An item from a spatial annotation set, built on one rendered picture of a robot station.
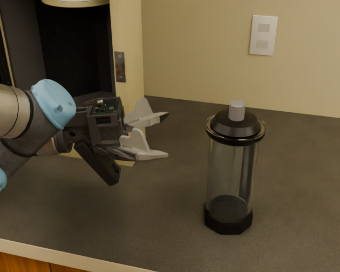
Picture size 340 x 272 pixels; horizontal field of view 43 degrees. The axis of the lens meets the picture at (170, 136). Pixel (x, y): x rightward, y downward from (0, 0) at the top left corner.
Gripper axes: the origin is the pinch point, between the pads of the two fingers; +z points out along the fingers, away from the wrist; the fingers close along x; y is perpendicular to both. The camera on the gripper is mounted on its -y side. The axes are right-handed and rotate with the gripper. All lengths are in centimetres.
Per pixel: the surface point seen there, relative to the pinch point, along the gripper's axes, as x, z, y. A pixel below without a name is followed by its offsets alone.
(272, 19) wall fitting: 52, 29, 5
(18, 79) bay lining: 27.3, -36.3, 2.6
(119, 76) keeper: 19.0, -10.8, 4.8
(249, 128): -3.7, 14.0, 2.5
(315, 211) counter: 2.2, 29.3, -22.5
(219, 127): -2.8, 9.0, 2.7
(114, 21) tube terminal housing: 19.2, -10.1, 16.7
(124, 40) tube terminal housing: 18.7, -8.5, 12.7
